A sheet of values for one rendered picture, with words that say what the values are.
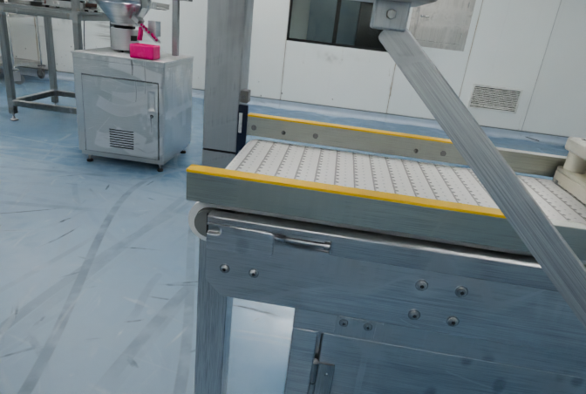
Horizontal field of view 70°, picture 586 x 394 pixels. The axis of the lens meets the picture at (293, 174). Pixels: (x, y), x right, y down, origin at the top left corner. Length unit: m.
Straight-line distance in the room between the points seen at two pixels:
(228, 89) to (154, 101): 2.25
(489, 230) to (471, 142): 0.11
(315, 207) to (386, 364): 0.26
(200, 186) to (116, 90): 2.62
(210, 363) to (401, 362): 0.49
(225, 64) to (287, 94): 4.87
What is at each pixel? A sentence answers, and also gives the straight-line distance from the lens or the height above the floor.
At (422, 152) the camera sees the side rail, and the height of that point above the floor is 0.93.
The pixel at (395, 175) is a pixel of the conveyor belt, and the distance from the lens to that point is 0.60.
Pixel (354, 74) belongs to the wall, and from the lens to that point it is 5.48.
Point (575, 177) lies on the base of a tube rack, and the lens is 0.70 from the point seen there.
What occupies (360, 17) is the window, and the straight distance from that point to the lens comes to 5.45.
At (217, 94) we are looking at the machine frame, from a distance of 0.70.
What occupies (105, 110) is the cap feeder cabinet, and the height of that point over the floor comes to 0.40.
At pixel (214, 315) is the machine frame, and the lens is 0.89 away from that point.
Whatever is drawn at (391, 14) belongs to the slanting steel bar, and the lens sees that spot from 0.38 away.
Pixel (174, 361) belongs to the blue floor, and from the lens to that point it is 1.57.
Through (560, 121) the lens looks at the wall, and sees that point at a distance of 6.19.
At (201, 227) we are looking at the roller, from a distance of 0.46.
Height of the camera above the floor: 1.10
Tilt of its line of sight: 20 degrees down
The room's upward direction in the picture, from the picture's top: 7 degrees clockwise
